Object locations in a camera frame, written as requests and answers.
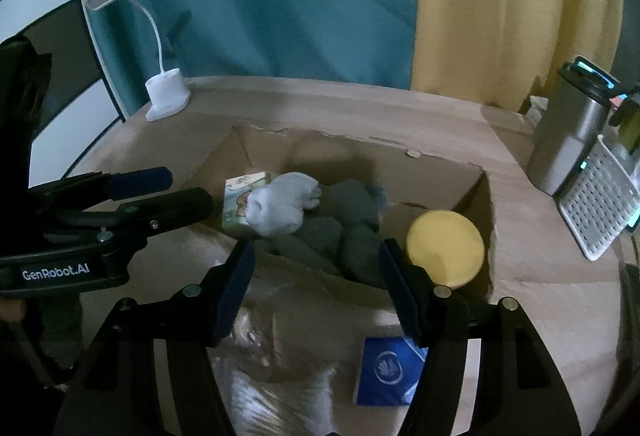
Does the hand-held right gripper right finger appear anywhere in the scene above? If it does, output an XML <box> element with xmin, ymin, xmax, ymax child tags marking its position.
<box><xmin>377</xmin><ymin>238</ymin><xmax>583</xmax><ymax>436</ymax></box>

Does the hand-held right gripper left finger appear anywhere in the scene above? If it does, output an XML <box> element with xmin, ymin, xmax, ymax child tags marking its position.
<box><xmin>55</xmin><ymin>240</ymin><xmax>258</xmax><ymax>436</ymax></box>

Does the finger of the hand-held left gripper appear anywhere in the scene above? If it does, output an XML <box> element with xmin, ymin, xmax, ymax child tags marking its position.
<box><xmin>30</xmin><ymin>167</ymin><xmax>174</xmax><ymax>205</ymax></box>
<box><xmin>45</xmin><ymin>187</ymin><xmax>214</xmax><ymax>243</ymax></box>

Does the clear snack bag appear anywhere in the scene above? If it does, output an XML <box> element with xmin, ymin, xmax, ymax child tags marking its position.
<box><xmin>232</xmin><ymin>276</ymin><xmax>351</xmax><ymax>384</ymax></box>

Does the clear bag of white pellets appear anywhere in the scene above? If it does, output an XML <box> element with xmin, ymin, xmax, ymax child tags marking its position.
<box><xmin>212</xmin><ymin>358</ymin><xmax>343</xmax><ymax>436</ymax></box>

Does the cardboard box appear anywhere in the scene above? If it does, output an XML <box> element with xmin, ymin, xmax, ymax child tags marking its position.
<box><xmin>175</xmin><ymin>121</ymin><xmax>501</xmax><ymax>317</ymax></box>

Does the blue card box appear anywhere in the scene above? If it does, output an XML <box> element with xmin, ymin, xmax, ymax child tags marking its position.
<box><xmin>352</xmin><ymin>336</ymin><xmax>430</xmax><ymax>409</ymax></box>

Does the white desk lamp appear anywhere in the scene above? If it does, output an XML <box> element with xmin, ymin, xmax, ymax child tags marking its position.
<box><xmin>84</xmin><ymin>0</ymin><xmax>192</xmax><ymax>121</ymax></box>

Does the white perforated basket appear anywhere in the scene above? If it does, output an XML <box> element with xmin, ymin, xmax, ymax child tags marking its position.
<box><xmin>557</xmin><ymin>136</ymin><xmax>640</xmax><ymax>261</ymax></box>

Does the steel tumbler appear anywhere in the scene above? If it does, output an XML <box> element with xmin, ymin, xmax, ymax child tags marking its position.
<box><xmin>527</xmin><ymin>56</ymin><xmax>622</xmax><ymax>197</ymax></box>

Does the yellow curtain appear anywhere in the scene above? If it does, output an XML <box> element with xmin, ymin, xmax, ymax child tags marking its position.
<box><xmin>410</xmin><ymin>0</ymin><xmax>626</xmax><ymax>113</ymax></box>

